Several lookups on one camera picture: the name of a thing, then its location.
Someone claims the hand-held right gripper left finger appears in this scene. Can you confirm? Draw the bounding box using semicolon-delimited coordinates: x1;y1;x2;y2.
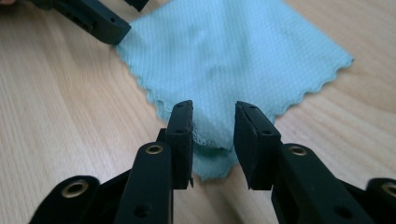
113;100;195;224

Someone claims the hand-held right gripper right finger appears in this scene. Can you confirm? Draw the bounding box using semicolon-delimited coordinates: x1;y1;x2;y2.
233;101;375;224

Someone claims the teal microfibre cloth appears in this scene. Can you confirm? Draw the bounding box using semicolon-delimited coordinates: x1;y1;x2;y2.
115;0;355;182

